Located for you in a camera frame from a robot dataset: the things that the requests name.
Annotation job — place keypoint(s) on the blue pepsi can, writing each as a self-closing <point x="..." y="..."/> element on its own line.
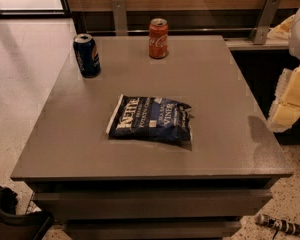
<point x="86" y="55"/>

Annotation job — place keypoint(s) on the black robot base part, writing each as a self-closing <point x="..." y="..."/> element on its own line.
<point x="31" y="226"/>

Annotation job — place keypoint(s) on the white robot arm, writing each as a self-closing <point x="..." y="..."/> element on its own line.
<point x="289" y="30"/>

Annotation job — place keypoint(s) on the black white striped tool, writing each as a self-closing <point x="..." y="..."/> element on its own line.
<point x="288" y="228"/>

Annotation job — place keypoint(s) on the blue kettle chips bag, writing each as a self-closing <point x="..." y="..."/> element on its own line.
<point x="150" y="118"/>

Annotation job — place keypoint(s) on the grey cabinet drawer unit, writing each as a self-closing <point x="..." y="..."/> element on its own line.
<point x="149" y="210"/>

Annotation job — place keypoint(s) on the right grey metal bracket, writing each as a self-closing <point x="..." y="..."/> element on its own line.
<point x="258" y="36"/>

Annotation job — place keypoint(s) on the grey metal bracket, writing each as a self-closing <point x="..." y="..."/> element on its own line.
<point x="258" y="36"/>
<point x="120" y="17"/>

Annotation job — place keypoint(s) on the left grey metal bracket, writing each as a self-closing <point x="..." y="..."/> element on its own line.
<point x="120" y="17"/>

